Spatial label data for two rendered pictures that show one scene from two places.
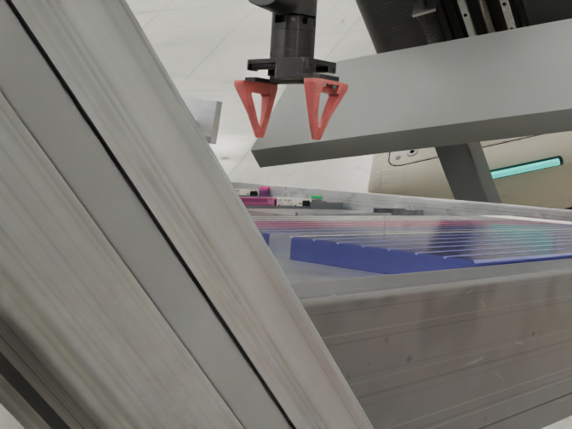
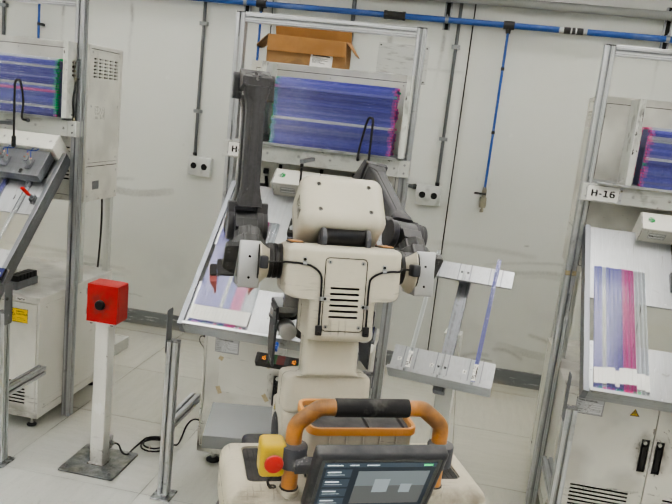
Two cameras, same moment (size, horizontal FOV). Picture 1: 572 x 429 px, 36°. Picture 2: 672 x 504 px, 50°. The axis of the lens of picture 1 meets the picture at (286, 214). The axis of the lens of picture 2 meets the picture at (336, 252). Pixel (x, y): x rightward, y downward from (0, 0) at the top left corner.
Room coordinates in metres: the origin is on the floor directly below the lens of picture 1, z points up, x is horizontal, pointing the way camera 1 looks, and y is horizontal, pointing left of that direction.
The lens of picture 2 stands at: (2.73, -1.65, 1.55)
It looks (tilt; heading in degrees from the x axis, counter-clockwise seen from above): 11 degrees down; 138
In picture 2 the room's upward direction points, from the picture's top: 6 degrees clockwise
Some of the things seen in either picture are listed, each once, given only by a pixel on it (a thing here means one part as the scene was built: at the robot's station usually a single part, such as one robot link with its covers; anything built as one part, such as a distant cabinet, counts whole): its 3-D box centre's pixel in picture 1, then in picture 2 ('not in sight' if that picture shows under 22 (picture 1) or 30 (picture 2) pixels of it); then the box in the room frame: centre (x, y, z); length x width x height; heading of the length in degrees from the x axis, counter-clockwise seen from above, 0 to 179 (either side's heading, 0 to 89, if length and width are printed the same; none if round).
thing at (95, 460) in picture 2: not in sight; (103, 374); (0.07, -0.47, 0.39); 0.24 x 0.24 x 0.78; 39
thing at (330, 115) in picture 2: not in sight; (334, 115); (0.46, 0.29, 1.52); 0.51 x 0.13 x 0.27; 39
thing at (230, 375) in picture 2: not in sight; (298, 383); (0.34, 0.35, 0.31); 0.70 x 0.65 x 0.62; 39
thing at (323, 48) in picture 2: not in sight; (330, 46); (0.19, 0.45, 1.82); 0.68 x 0.30 x 0.20; 39
